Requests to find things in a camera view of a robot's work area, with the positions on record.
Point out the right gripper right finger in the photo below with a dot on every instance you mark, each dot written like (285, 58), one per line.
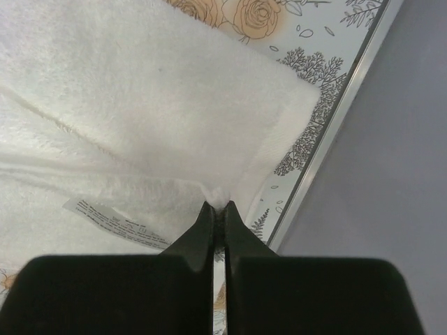
(270, 294)

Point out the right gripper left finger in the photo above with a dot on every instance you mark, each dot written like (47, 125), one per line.
(168, 293)

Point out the white towel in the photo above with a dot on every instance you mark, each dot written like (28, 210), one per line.
(138, 107)

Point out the floral patterned table mat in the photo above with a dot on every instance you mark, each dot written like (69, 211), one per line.
(318, 40)

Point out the metal table edge strip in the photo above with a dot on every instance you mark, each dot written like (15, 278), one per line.
(375, 36)

